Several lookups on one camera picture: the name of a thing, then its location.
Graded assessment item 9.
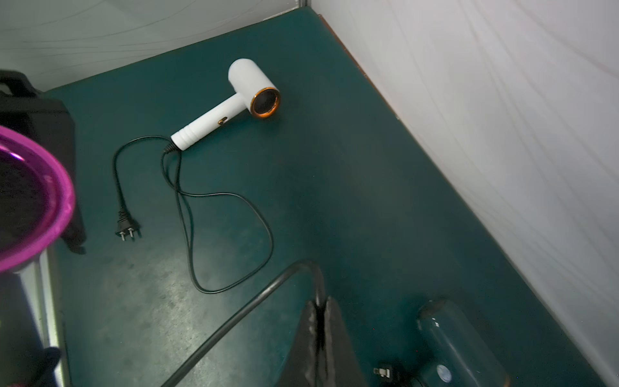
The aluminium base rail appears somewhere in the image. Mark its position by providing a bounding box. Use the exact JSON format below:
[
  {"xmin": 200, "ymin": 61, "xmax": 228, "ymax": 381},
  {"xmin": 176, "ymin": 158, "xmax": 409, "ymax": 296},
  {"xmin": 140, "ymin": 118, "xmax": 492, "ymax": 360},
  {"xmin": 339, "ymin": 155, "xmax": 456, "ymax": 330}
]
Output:
[{"xmin": 16, "ymin": 248, "xmax": 72, "ymax": 386}]

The grey hair dryer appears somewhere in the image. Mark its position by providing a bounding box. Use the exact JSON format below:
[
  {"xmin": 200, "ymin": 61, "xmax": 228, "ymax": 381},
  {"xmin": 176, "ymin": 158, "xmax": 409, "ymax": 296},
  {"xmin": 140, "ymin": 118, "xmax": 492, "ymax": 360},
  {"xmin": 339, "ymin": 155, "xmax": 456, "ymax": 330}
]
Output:
[{"xmin": 1, "ymin": 127, "xmax": 76, "ymax": 272}]

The green hair dryer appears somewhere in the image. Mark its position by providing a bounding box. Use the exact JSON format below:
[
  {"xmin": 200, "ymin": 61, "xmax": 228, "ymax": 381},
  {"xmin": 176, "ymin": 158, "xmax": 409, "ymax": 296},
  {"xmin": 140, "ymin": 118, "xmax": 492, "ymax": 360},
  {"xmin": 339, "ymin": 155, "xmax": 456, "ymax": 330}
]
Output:
[{"xmin": 410, "ymin": 298, "xmax": 512, "ymax": 386}]

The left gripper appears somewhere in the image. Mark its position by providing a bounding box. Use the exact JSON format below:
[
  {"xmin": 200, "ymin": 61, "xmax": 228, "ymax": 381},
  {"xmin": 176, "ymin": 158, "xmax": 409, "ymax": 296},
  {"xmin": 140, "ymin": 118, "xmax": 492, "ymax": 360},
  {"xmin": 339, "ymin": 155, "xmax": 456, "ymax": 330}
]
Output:
[{"xmin": 1, "ymin": 70, "xmax": 86, "ymax": 253}]

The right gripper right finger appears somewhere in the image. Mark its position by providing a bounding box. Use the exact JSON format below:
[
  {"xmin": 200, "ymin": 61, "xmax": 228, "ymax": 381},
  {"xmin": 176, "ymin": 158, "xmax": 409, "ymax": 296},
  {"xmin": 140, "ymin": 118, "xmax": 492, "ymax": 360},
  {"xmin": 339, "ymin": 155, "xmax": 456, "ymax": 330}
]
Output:
[{"xmin": 319, "ymin": 297, "xmax": 368, "ymax": 387}]

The green dryer black cord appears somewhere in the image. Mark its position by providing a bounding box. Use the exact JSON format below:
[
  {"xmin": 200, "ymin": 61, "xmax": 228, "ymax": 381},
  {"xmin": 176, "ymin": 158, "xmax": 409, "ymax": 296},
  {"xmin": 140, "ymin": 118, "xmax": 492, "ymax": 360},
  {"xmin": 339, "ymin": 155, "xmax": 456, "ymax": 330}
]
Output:
[{"xmin": 371, "ymin": 362, "xmax": 402, "ymax": 387}]

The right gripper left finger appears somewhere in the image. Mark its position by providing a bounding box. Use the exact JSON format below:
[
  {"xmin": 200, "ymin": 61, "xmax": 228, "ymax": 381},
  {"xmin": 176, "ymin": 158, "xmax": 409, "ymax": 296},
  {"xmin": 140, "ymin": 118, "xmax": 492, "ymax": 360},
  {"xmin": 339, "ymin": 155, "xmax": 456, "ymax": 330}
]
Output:
[{"xmin": 276, "ymin": 301, "xmax": 319, "ymax": 387}]

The green table mat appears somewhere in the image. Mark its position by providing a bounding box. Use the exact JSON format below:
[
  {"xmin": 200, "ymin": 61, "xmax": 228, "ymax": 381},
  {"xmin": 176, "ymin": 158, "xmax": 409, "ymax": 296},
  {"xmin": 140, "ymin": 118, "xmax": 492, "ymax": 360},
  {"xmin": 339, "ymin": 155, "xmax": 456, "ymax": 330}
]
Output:
[{"xmin": 49, "ymin": 9, "xmax": 601, "ymax": 386}]

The white hair dryer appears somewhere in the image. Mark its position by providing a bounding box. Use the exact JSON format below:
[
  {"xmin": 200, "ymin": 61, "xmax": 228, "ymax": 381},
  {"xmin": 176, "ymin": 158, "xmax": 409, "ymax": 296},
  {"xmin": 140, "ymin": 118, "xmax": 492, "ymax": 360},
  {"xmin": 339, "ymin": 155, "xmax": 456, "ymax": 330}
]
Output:
[{"xmin": 171, "ymin": 58, "xmax": 281, "ymax": 151}]

